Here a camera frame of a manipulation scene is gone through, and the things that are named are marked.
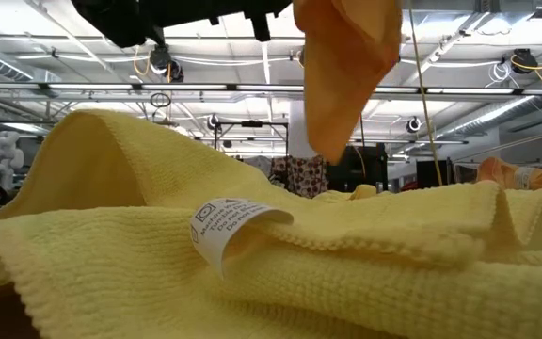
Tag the orange microfiber towel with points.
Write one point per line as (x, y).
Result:
(346, 70)
(501, 176)

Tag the yellow microfiber towel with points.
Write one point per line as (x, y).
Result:
(362, 190)
(111, 259)

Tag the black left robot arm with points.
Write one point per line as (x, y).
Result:
(111, 19)

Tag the long horizontal light bar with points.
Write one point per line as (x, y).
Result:
(181, 87)

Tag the white square pillar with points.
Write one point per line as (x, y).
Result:
(297, 127)

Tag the red floral patterned cloth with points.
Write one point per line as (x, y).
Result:
(301, 176)

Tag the black computer tower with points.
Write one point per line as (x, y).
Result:
(370, 169)

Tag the clear plastic basket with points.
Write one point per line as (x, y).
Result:
(466, 174)

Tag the black metal rig frame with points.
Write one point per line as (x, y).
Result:
(252, 124)

